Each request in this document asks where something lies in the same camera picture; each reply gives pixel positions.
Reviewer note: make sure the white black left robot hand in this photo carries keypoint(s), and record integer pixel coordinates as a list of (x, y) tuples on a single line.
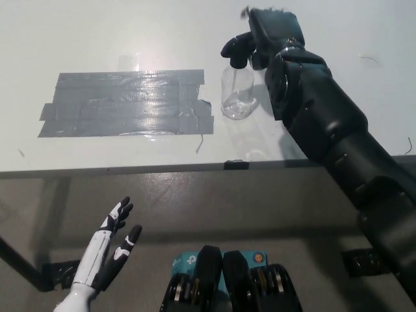
[(94, 263)]

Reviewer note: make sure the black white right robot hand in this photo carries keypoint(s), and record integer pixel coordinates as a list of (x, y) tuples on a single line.
[(276, 31)]

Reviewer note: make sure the black trigger spray lid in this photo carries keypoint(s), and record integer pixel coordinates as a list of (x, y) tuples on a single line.
[(239, 45)]

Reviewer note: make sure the clear plastic bottle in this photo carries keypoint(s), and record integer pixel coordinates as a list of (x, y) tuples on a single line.
[(237, 92)]

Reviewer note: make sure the black robot body block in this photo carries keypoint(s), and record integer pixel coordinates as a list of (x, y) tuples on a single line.
[(237, 276), (208, 269)]

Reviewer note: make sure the black floor tape patch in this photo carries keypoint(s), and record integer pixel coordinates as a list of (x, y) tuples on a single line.
[(58, 274), (360, 263)]

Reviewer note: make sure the black table leg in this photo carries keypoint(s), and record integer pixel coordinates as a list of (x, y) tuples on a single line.
[(19, 260)]

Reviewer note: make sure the thin dark thread scrap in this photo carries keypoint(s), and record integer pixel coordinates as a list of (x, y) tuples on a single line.
[(200, 144), (409, 146), (369, 59)]

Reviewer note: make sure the small black tape strip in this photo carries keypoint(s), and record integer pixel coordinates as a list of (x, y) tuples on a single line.
[(236, 165)]

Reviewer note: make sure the grey duct tape patch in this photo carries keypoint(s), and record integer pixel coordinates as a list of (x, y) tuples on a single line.
[(126, 104)]

